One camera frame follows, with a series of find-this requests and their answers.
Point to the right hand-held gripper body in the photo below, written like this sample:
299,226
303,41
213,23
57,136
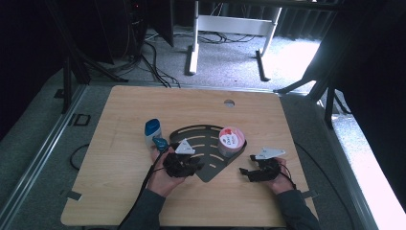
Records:
266,171

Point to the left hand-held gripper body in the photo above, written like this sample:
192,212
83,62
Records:
178,164

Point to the black corner shelf tray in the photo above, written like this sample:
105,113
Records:
209,169

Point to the pink round jar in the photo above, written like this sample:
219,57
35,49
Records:
231,140

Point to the white bottle with blue cap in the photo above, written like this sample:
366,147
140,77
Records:
152,131

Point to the person's right hand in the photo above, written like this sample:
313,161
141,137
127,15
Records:
282,183

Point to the person's left hand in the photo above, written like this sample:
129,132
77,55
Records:
161,182

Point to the grey tape strip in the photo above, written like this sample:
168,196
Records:
310,194
72,195

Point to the black metal stand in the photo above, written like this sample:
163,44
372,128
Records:
76,60
319,86

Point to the black rectangular floor bracket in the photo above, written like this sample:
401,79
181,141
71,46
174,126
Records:
79,119

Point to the white desk frame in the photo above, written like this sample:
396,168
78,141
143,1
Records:
234,25

